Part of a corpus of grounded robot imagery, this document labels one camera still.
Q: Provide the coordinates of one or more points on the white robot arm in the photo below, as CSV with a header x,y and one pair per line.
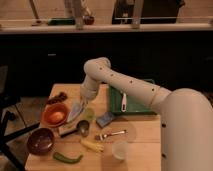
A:
x,y
186,115

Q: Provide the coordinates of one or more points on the red object on counter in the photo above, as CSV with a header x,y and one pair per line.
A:
x,y
89,20

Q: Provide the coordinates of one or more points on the grey-blue towel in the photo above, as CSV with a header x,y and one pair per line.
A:
x,y
75,111

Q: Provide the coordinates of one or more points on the blue sponge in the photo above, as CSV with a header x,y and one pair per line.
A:
x,y
105,119

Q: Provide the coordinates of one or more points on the green object on counter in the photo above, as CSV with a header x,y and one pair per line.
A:
x,y
60,22

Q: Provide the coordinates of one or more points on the dark red grapes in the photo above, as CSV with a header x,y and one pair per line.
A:
x,y
62,96

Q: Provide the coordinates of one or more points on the green chili pepper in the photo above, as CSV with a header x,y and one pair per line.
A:
x,y
60,157

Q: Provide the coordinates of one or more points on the purple bowl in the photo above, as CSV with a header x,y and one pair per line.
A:
x,y
40,142

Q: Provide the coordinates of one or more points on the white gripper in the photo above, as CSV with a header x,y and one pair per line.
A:
x,y
88,90

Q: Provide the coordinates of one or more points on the orange fruit in bowl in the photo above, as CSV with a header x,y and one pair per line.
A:
x,y
56,117

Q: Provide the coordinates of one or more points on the orange bowl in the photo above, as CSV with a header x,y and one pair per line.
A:
x,y
57,107

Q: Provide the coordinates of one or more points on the green plastic tray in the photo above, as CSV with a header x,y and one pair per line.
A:
x,y
132,106

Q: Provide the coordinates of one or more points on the silver fork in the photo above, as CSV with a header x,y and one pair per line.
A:
x,y
101,137

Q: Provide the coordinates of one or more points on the white spatula tool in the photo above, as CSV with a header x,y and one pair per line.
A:
x,y
124,102

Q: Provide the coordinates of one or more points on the metal measuring cup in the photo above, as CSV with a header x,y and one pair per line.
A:
x,y
83,127

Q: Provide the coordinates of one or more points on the light green cup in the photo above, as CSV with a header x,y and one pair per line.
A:
x,y
89,114

